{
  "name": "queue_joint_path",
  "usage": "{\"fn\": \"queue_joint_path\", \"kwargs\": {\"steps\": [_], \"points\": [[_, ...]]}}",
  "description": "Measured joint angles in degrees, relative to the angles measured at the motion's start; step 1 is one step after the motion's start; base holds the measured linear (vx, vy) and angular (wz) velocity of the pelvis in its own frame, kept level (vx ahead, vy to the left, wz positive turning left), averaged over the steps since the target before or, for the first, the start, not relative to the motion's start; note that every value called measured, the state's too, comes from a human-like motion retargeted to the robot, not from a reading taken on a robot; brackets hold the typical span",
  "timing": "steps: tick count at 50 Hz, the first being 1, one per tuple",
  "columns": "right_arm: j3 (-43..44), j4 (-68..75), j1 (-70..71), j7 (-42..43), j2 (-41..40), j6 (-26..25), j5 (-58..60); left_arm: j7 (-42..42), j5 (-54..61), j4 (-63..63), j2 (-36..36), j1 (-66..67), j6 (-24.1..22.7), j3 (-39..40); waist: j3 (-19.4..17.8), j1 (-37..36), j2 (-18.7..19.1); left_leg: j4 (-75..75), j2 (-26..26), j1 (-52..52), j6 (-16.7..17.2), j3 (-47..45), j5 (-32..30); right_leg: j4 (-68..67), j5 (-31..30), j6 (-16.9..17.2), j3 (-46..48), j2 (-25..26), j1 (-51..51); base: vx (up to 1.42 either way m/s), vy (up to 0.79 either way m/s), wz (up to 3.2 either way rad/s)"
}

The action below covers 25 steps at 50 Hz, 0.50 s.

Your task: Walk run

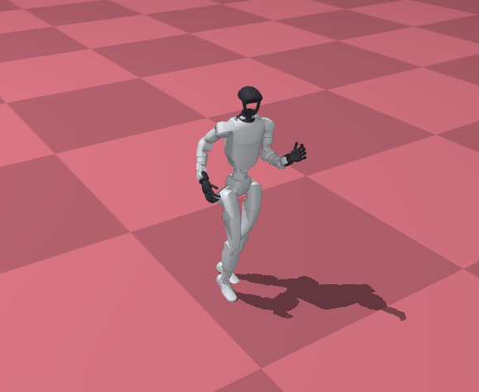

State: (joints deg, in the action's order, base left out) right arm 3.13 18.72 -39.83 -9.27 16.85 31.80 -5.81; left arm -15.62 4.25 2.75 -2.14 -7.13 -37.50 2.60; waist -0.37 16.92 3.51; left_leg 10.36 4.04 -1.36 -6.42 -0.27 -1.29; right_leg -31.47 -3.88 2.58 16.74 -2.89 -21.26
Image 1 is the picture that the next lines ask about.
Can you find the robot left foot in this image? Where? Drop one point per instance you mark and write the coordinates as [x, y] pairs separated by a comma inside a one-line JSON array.
[[233, 279]]

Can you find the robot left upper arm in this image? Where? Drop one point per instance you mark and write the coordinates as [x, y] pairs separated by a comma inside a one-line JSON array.
[[267, 139]]

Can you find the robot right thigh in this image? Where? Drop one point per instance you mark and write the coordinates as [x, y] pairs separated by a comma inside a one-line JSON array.
[[231, 217]]

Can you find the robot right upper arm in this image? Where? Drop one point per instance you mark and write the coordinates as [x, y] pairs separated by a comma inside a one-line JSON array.
[[221, 130]]

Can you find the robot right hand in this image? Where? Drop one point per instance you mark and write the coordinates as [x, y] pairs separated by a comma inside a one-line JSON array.
[[207, 188]]

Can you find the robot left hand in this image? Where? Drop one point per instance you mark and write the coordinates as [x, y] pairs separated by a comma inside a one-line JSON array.
[[296, 154]]

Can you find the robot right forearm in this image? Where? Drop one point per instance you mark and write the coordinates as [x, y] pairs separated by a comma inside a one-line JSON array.
[[201, 156]]

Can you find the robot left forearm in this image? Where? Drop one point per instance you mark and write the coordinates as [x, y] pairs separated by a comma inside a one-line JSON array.
[[276, 160]]

